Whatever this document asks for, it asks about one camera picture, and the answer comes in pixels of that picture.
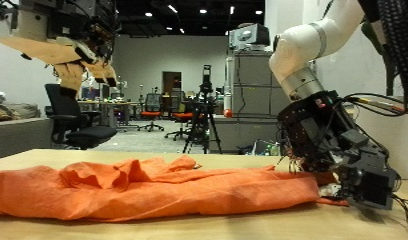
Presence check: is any orange button-up shirt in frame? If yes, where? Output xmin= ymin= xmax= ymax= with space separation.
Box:
xmin=0 ymin=154 xmax=351 ymax=223

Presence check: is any green plastic bottle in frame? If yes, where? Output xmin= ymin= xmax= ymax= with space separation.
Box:
xmin=261 ymin=142 xmax=281 ymax=157

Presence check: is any low grey counter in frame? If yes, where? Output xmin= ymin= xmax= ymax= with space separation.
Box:
xmin=208 ymin=114 xmax=285 ymax=155

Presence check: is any tall grey metal cabinet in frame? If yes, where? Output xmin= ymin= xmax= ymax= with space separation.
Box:
xmin=226 ymin=49 xmax=295 ymax=118

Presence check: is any black office chair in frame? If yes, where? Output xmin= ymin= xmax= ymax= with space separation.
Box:
xmin=43 ymin=83 xmax=118 ymax=150

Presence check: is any light wooden office desk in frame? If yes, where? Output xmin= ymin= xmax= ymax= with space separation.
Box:
xmin=76 ymin=99 xmax=142 ymax=129

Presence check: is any brown grey cushion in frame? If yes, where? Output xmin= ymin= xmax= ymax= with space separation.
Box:
xmin=0 ymin=102 xmax=40 ymax=123

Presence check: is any brown door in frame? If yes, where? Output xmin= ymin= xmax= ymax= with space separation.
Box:
xmin=162 ymin=71 xmax=183 ymax=96

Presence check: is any orange seat office chair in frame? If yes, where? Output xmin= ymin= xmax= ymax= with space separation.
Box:
xmin=136 ymin=93 xmax=166 ymax=133
xmin=163 ymin=111 xmax=196 ymax=141

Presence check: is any grey sofa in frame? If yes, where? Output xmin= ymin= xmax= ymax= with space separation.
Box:
xmin=0 ymin=116 xmax=55 ymax=161

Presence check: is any grey box monitor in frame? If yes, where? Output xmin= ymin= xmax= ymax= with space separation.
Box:
xmin=228 ymin=23 xmax=271 ymax=51

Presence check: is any coloured wire bundle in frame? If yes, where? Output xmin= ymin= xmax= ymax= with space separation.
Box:
xmin=341 ymin=93 xmax=408 ymax=117

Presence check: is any black camera tripod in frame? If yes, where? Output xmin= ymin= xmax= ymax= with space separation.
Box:
xmin=182 ymin=64 xmax=223 ymax=155

